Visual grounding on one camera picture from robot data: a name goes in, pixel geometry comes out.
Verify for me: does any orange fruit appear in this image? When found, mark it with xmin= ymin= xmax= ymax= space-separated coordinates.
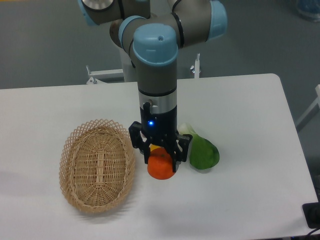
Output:
xmin=147 ymin=147 xmax=175 ymax=180

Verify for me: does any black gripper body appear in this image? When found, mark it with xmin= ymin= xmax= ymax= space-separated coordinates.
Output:
xmin=140 ymin=102 xmax=177 ymax=147

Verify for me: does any green bok choy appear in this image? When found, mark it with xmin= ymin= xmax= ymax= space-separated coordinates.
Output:
xmin=178 ymin=123 xmax=220 ymax=170

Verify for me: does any blue object in background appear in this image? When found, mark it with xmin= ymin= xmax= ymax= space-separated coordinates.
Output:
xmin=295 ymin=0 xmax=320 ymax=23

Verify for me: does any oval wicker basket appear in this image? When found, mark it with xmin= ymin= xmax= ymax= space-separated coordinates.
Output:
xmin=59 ymin=119 xmax=136 ymax=214

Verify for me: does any white frame at right edge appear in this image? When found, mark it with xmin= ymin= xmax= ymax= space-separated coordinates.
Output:
xmin=295 ymin=84 xmax=320 ymax=133

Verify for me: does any black device at table corner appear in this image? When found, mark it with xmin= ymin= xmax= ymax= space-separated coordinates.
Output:
xmin=302 ymin=202 xmax=320 ymax=229

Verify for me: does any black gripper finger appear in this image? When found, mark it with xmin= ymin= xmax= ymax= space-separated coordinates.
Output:
xmin=128 ymin=121 xmax=151 ymax=164
xmin=165 ymin=132 xmax=193 ymax=173

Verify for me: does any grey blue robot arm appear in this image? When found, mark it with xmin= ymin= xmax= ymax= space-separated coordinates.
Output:
xmin=78 ymin=0 xmax=228 ymax=172

